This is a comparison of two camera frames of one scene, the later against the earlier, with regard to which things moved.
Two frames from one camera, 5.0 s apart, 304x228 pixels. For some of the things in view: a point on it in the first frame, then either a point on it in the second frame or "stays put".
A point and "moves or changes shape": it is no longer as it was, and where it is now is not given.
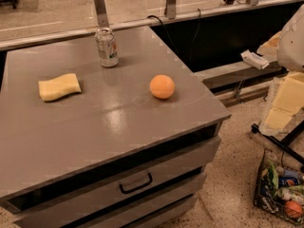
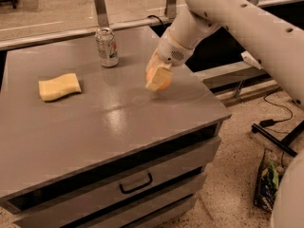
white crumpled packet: x=255 y=60 stays put
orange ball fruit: x=161 y=86 moves or changes shape
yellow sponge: x=59 y=87 stays put
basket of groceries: x=280 y=185 stays put
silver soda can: x=106 y=47 stays put
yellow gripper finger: x=289 y=100 → x=159 y=76
